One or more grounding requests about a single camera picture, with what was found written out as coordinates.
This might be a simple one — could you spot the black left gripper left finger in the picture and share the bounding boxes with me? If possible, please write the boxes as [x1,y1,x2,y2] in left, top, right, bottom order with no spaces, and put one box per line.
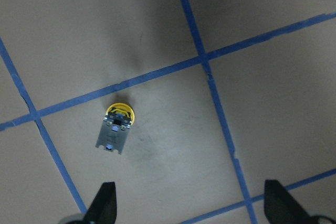
[82,182,117,224]

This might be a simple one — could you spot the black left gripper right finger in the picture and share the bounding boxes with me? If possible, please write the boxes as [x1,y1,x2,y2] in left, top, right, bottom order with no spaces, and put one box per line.
[264,179,310,224]

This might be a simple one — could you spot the yellow push button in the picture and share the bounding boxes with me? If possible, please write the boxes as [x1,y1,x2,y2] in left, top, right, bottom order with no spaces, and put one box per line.
[96,102,135,155]

